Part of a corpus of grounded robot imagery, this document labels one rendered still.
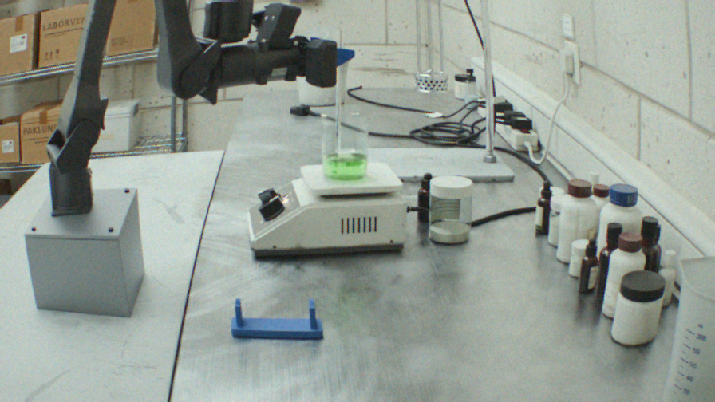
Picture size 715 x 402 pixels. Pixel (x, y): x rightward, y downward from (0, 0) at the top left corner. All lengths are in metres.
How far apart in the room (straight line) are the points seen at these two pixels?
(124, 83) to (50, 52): 0.54
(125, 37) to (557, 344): 2.63
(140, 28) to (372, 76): 1.08
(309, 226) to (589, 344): 0.45
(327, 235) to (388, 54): 2.49
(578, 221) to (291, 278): 0.38
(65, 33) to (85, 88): 2.39
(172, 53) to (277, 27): 0.16
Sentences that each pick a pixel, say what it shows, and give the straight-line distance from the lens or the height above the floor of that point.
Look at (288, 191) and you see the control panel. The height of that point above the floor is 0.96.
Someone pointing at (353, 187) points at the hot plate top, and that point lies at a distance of 1.15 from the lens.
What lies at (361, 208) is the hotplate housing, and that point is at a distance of 1.16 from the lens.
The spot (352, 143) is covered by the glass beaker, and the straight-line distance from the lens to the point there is 1.15.
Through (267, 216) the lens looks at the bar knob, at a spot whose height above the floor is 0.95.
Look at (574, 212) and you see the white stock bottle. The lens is 1.13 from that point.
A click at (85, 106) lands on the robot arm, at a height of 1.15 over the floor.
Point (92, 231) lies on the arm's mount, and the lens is 0.96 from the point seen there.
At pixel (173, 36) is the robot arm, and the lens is 1.03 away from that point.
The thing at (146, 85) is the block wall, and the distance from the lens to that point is 3.66.
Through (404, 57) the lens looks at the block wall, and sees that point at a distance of 3.62.
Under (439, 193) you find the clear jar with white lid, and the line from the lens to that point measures 1.20.
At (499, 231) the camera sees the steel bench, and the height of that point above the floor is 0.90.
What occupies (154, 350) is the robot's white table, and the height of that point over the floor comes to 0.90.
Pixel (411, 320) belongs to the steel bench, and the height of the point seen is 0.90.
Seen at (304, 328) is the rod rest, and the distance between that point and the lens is 0.93.
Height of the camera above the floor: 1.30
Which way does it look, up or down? 17 degrees down
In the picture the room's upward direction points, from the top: straight up
